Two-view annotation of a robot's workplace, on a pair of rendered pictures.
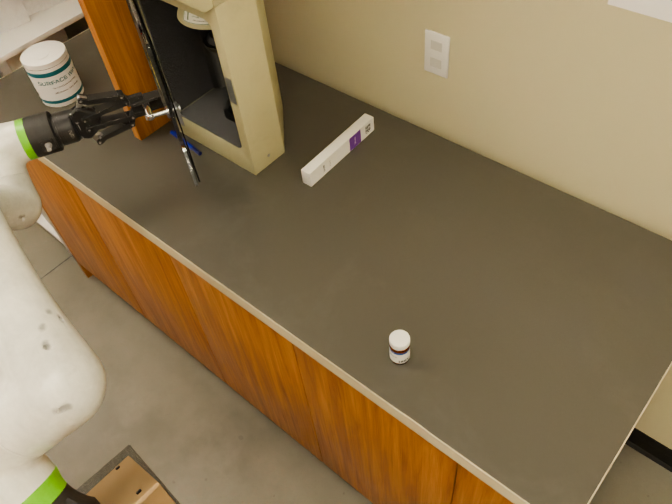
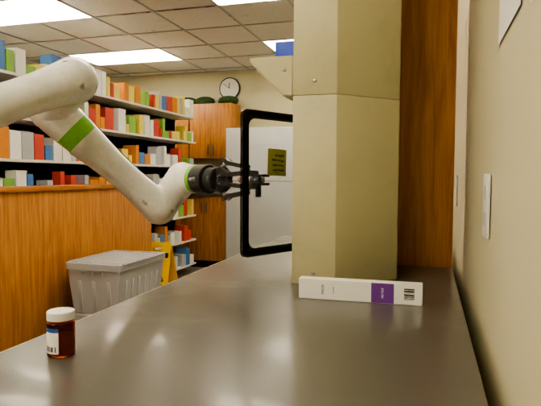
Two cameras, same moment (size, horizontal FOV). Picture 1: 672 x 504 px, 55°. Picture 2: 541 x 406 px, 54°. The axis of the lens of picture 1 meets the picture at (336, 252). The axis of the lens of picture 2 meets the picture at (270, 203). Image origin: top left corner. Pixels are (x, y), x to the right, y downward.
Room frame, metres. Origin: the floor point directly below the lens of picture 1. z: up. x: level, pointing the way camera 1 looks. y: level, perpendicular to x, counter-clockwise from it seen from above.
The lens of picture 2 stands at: (0.54, -0.94, 1.21)
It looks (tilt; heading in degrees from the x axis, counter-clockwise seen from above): 3 degrees down; 60
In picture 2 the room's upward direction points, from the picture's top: straight up
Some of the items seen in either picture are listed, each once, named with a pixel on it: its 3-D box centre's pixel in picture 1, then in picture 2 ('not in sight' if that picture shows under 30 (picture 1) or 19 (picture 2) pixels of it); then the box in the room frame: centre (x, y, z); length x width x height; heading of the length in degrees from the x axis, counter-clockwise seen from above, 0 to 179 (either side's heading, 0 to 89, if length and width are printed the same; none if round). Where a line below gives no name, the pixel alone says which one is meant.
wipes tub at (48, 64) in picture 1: (53, 74); not in sight; (1.72, 0.77, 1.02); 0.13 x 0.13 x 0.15
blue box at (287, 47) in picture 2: not in sight; (295, 60); (1.39, 0.40, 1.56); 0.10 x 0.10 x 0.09; 44
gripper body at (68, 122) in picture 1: (78, 123); (220, 179); (1.20, 0.54, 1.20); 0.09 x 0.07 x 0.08; 107
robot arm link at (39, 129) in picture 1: (45, 134); (204, 179); (1.18, 0.61, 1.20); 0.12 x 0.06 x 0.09; 17
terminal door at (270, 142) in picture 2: (161, 88); (280, 183); (1.31, 0.36, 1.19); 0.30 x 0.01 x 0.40; 16
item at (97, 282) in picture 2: not in sight; (118, 280); (1.40, 2.65, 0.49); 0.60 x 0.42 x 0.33; 44
